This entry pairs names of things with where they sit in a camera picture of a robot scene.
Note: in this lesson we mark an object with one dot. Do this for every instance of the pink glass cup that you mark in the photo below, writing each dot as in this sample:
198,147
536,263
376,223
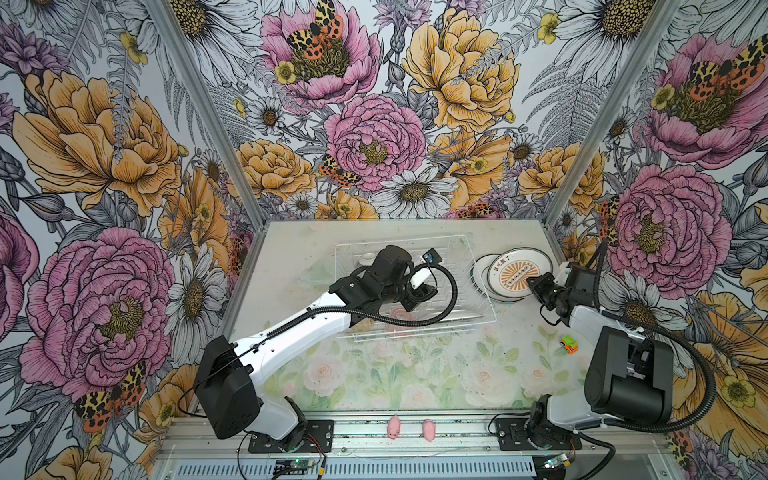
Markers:
402,317

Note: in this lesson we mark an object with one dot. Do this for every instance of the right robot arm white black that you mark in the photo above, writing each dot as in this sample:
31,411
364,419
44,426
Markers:
629,377

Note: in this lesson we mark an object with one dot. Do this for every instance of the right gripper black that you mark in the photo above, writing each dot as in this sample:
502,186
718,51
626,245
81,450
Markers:
537,286

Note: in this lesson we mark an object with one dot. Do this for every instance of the pink clip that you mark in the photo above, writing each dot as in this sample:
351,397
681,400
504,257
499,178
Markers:
429,430
393,429

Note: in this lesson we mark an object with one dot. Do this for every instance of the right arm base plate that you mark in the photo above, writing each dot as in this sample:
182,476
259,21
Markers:
519,434

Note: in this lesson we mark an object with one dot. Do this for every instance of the small orange green toy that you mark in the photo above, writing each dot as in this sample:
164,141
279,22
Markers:
569,344

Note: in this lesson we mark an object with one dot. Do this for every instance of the plate with orange sunburst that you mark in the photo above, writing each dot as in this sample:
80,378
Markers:
509,272

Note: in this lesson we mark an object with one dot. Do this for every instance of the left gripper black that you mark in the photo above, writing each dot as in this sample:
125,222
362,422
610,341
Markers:
418,294

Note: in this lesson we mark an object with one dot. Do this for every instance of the left pink clip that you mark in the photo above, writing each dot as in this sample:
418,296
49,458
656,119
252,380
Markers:
393,429

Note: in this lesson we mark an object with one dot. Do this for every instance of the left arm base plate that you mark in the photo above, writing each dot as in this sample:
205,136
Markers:
310,436

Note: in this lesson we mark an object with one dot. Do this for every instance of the striped grey bowl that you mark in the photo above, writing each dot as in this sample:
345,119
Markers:
367,259

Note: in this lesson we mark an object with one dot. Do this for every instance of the right circuit board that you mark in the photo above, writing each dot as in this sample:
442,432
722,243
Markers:
557,462

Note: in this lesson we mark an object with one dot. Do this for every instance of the green circuit board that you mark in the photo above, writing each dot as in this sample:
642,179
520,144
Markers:
294,467

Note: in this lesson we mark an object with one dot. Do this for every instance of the aluminium front rail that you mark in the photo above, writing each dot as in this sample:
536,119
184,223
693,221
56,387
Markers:
464,448

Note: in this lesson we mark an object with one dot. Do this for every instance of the right pink clip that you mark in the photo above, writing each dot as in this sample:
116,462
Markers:
429,430

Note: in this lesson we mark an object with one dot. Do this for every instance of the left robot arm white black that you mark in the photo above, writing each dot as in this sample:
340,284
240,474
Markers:
231,374

